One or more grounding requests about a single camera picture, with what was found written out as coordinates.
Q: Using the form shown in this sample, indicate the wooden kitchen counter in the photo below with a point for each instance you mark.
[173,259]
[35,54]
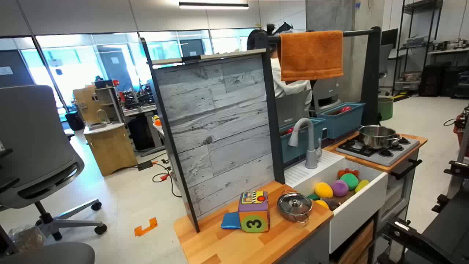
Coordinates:
[234,244]

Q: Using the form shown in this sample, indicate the grey office chair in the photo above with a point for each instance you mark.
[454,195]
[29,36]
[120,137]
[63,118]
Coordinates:
[33,148]

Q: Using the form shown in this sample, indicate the yellow round plush toy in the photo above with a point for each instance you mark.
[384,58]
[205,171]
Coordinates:
[322,190]

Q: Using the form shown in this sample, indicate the purple plush toy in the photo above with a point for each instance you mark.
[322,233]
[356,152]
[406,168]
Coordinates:
[340,189]

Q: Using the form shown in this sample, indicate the orange towel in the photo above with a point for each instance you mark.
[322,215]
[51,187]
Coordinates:
[310,55]

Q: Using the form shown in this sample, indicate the green round plush toy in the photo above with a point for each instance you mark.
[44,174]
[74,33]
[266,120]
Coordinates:
[348,181]

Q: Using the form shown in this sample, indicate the orange brown plush toy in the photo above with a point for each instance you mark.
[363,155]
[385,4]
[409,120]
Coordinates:
[346,173]

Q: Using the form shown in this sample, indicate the wooden cabinet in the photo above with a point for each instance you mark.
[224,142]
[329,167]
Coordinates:
[110,148]

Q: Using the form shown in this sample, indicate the ceiling light strip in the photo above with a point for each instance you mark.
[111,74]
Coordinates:
[212,5]

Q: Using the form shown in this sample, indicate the orange-yellow plush toy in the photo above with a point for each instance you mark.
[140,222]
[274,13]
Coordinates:
[321,205]

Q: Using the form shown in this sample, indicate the blue sponge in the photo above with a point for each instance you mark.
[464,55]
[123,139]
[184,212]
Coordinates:
[230,221]

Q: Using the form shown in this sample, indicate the orange floor bracket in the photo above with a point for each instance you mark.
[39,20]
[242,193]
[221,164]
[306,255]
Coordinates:
[145,227]

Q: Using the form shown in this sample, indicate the silver metal bowl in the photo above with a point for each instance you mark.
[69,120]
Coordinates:
[294,206]

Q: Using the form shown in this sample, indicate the grey wood-pattern panel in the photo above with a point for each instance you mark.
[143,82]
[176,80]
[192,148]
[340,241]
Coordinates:
[217,133]

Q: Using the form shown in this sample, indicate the black metal stand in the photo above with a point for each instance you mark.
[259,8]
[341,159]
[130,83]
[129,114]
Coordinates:
[439,230]

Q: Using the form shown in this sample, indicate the colourful soft number cube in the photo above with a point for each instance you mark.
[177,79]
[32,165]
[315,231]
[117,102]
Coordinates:
[253,214]

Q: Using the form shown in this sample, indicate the steel cooking pot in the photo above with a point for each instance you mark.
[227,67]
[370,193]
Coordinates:
[376,137]

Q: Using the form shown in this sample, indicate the metal shelving rack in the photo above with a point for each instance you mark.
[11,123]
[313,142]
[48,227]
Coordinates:
[419,45]

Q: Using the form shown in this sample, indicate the black stove top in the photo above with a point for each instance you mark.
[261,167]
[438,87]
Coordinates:
[378,149]

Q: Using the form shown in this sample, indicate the grey faucet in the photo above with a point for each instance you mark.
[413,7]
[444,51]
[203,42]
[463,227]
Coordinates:
[309,148]

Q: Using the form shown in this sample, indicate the blue plastic bin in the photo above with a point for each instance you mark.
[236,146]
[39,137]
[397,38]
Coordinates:
[294,145]
[341,120]

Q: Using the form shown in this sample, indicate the person in white shirt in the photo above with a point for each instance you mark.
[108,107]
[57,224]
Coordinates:
[290,93]

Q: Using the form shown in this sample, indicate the black metal frame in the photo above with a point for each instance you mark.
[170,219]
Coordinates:
[372,74]

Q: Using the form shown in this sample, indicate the dark brown plush toy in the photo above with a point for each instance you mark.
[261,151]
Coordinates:
[334,203]

